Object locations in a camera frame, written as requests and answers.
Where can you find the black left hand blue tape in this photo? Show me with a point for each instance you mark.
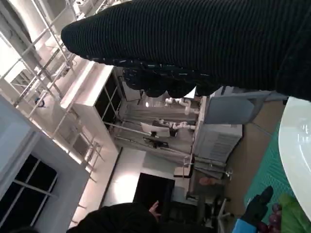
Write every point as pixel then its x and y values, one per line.
pixel 255 213

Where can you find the black screen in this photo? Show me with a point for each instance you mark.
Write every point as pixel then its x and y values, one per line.
pixel 153 189

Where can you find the white mesh cabinet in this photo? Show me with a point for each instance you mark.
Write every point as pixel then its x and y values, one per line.
pixel 216 143

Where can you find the green cutting mat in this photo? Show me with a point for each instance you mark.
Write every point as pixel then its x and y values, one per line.
pixel 264 174

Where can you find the white plate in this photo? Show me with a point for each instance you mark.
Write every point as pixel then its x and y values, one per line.
pixel 297 150

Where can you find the red toy grape bunch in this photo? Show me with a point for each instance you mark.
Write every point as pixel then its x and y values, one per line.
pixel 284 213

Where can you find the black office chair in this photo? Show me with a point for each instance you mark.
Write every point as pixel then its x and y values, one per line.
pixel 184 213

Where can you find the black knitted gloved right hand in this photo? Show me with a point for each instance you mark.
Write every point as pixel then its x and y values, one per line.
pixel 194 43

